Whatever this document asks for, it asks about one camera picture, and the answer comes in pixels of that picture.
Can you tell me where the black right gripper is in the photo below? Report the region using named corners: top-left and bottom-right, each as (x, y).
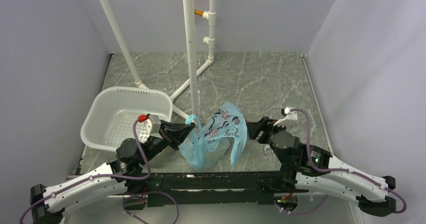
top-left (246, 116), bottom-right (287, 149)

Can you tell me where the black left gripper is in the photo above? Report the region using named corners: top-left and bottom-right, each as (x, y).
top-left (138, 119), bottom-right (196, 165)

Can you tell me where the light blue printed plastic bag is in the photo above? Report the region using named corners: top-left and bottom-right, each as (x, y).
top-left (179, 102), bottom-right (248, 171)

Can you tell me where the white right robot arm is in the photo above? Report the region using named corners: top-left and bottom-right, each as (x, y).
top-left (246, 115), bottom-right (396, 217)

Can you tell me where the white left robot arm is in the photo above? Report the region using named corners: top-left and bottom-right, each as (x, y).
top-left (24, 115), bottom-right (196, 223)

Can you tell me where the white plastic basket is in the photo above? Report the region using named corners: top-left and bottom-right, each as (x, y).
top-left (80, 86), bottom-right (173, 153)

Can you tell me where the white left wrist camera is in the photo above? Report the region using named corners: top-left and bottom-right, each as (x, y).
top-left (137, 114), bottom-right (161, 137)

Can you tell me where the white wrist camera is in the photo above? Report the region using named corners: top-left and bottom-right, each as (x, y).
top-left (137, 114), bottom-right (161, 137)
top-left (273, 107), bottom-right (298, 127)

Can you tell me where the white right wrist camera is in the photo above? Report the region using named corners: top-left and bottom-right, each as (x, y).
top-left (273, 107), bottom-right (298, 127)

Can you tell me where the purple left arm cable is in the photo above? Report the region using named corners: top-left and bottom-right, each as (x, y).
top-left (19, 119), bottom-right (180, 224)

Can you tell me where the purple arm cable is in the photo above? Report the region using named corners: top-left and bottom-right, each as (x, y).
top-left (19, 119), bottom-right (180, 224)
top-left (274, 107), bottom-right (407, 216)

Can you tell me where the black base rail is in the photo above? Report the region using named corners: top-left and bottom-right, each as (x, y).
top-left (124, 171), bottom-right (296, 207)

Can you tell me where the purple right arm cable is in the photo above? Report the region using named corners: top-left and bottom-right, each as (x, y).
top-left (274, 107), bottom-right (407, 216)

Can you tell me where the white PVC pipe frame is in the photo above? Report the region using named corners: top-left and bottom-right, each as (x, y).
top-left (99, 0), bottom-right (217, 116)

